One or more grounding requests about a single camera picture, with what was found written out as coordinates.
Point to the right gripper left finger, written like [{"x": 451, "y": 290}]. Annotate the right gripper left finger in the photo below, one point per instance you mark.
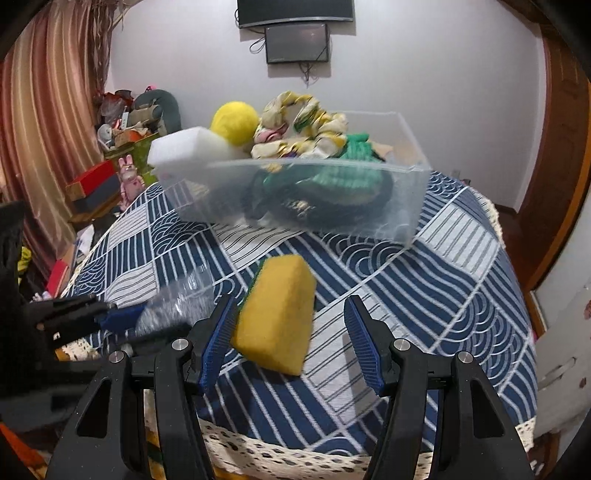
[{"x": 105, "y": 436}]

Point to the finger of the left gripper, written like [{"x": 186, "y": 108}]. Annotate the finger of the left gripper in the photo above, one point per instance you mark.
[{"x": 119, "y": 320}]

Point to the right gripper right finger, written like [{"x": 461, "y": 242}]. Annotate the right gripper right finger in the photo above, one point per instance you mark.
[{"x": 475, "y": 436}]

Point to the clear plastic bag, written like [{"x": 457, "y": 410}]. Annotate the clear plastic bag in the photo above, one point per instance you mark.
[{"x": 182, "y": 302}]

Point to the yellow green sponge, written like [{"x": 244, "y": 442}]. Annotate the yellow green sponge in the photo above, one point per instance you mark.
[{"x": 274, "y": 323}]

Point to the white foam block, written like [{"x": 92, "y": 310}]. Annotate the white foam block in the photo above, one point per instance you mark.
[{"x": 185, "y": 152}]

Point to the clear plastic storage box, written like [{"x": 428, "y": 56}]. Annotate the clear plastic storage box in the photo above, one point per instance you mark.
[{"x": 205, "y": 179}]

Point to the black white drawstring bag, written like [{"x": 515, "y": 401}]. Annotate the black white drawstring bag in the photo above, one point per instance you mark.
[{"x": 311, "y": 213}]

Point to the green knitted cloth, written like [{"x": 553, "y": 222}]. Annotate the green knitted cloth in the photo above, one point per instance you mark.
[{"x": 348, "y": 179}]

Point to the yellow plush ball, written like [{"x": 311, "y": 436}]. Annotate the yellow plush ball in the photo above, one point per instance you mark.
[{"x": 236, "y": 122}]

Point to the floral fabric scrunchie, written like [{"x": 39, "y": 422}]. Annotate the floral fabric scrunchie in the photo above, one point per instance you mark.
[{"x": 294, "y": 125}]

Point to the blue white patterned tablecloth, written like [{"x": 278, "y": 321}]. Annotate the blue white patterned tablecloth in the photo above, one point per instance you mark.
[{"x": 453, "y": 289}]

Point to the pink rabbit toy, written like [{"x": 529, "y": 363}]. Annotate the pink rabbit toy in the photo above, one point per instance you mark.
[{"x": 131, "y": 183}]

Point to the red gift box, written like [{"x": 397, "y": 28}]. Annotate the red gift box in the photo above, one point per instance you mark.
[{"x": 89, "y": 181}]

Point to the green cardboard box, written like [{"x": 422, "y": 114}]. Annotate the green cardboard box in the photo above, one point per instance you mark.
[{"x": 137, "y": 150}]

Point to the brown wooden door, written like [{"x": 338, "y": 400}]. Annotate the brown wooden door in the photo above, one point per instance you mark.
[{"x": 561, "y": 175}]

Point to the striped pink curtain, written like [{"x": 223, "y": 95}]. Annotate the striped pink curtain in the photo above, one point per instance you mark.
[{"x": 51, "y": 80}]

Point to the grey green neck pillow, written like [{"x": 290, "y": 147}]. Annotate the grey green neck pillow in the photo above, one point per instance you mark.
[{"x": 158, "y": 110}]

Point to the wall mounted black television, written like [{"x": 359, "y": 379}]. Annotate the wall mounted black television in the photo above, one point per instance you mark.
[{"x": 265, "y": 12}]

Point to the small black wall monitor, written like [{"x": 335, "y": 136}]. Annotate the small black wall monitor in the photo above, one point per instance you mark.
[{"x": 297, "y": 43}]

